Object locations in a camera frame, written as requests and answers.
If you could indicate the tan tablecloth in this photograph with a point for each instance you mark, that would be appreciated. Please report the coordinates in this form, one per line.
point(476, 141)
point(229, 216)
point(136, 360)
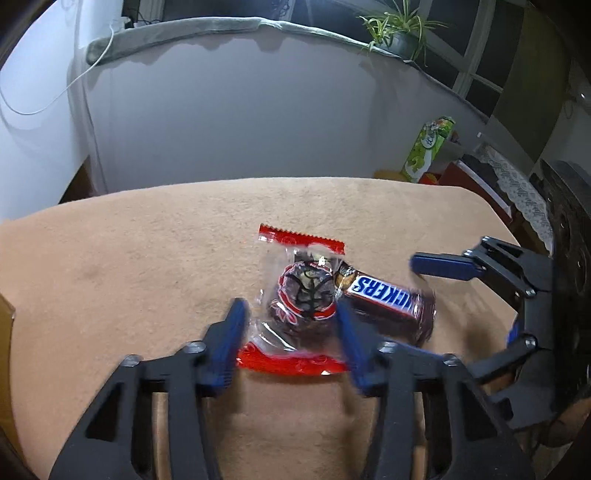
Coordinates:
point(138, 258)

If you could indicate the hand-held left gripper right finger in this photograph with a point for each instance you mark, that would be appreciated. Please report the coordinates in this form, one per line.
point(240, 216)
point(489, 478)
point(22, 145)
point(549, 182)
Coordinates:
point(353, 341)

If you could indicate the white power strip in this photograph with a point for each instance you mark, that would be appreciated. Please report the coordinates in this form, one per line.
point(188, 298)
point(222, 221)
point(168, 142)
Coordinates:
point(122, 22)

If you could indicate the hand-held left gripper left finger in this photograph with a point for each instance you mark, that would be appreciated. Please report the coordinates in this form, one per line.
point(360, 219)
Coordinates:
point(231, 337)

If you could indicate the red clear candy packet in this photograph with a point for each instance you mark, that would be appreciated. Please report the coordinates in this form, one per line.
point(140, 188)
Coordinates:
point(302, 290)

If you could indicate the white lace cloth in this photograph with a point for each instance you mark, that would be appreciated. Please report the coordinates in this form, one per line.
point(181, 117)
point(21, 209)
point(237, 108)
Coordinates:
point(517, 184)

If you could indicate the grey windowsill cloth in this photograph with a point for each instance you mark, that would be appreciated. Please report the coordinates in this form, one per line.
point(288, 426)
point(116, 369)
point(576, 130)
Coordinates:
point(184, 32)

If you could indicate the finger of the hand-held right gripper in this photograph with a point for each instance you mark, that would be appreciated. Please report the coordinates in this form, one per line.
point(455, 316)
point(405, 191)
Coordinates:
point(503, 362)
point(443, 266)

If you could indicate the cardboard box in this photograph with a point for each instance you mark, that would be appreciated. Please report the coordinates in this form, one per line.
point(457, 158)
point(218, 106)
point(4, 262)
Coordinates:
point(4, 369)

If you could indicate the white cabinet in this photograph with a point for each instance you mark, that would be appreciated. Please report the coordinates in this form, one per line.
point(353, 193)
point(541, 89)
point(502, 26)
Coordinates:
point(32, 152)

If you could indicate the potted green plant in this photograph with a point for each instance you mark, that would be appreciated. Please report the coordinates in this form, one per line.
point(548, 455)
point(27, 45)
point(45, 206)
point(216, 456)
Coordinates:
point(397, 41)

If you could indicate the brown chocolate bar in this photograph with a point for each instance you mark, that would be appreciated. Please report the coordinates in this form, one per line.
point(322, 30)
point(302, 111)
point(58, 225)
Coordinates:
point(383, 295)

